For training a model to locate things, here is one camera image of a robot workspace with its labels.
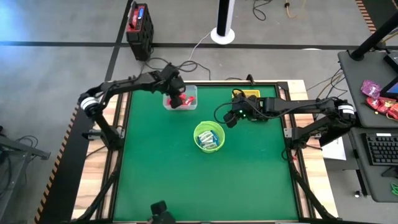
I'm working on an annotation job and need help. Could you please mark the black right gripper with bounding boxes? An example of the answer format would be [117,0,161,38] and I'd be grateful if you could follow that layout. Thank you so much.
[223,94,266,129]

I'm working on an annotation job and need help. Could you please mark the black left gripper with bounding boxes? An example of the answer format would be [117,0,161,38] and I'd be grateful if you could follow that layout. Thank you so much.
[159,63,187,109]

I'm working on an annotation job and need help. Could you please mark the lime green halloween bucket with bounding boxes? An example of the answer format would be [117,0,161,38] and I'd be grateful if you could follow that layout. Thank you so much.
[193,120,226,154]

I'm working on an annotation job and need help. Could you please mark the pink candy bag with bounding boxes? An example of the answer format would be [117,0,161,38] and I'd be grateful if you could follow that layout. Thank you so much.
[360,79,383,100]

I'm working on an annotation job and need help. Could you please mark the red candy bag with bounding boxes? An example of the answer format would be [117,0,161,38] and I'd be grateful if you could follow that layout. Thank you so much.
[366,96,388,115]
[385,101,398,121]

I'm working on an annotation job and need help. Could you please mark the clear plastic container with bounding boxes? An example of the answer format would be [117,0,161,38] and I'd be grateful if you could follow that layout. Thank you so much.
[162,85,198,111]

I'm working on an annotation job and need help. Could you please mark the yellow plastic basket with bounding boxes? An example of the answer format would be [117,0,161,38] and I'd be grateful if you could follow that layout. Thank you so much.
[231,89,261,100]

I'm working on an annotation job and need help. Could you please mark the black red power station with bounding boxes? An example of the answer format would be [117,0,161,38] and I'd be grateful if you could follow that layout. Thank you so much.
[125,2,155,62]

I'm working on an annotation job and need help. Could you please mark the white black floor stand pole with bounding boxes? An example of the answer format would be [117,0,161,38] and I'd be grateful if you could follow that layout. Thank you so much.
[210,0,236,45]

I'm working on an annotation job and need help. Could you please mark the white paper sheet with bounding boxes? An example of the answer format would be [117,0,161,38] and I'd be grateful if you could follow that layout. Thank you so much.
[322,136,348,161]

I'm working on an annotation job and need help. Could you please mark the dark grey desk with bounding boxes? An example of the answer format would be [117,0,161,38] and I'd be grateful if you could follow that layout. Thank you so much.
[337,49,398,129]

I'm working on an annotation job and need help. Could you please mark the black hazard-striped floor ramp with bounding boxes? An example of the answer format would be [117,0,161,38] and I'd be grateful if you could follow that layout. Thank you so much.
[33,104,94,224]

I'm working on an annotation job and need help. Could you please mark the grey keyboard desk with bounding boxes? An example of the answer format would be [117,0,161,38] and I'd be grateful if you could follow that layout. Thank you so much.
[348,126,398,203]

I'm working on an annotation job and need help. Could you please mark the black keyboard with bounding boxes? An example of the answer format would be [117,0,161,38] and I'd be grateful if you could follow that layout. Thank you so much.
[364,133,398,167]

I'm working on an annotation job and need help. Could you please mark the black tablet screen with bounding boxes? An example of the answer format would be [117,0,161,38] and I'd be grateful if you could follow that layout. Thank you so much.
[379,76,398,100]

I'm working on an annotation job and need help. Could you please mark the grey metal stand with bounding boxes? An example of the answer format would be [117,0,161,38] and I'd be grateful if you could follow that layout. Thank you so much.
[0,126,51,218]

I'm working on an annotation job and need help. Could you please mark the black aluminium table frame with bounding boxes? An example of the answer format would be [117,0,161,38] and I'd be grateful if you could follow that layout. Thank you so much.
[71,79,340,224]

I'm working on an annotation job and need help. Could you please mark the black table-level camera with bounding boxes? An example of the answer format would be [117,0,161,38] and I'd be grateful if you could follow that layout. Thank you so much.
[150,200,177,224]

